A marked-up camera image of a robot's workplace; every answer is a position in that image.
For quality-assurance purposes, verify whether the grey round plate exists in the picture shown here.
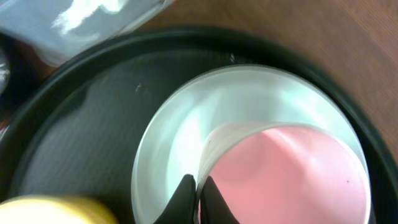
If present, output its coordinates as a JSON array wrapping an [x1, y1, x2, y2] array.
[[131, 65, 370, 223]]

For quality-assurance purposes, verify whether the black round tray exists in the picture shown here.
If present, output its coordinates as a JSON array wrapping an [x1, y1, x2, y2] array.
[[1, 27, 397, 223]]

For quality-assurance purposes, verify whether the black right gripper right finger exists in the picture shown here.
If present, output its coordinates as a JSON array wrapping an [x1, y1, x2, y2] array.
[[200, 176, 239, 224]]

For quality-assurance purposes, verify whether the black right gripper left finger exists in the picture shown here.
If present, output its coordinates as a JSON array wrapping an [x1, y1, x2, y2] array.
[[154, 174, 196, 224]]

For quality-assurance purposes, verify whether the yellow bowl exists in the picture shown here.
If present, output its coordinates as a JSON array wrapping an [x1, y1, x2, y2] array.
[[1, 195, 119, 224]]

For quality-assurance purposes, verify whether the clear plastic waste bin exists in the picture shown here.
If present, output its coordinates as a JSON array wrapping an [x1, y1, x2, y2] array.
[[1, 0, 174, 65]]

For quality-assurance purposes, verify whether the pink cup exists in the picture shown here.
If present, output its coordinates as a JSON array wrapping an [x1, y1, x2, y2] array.
[[197, 122, 371, 223]]

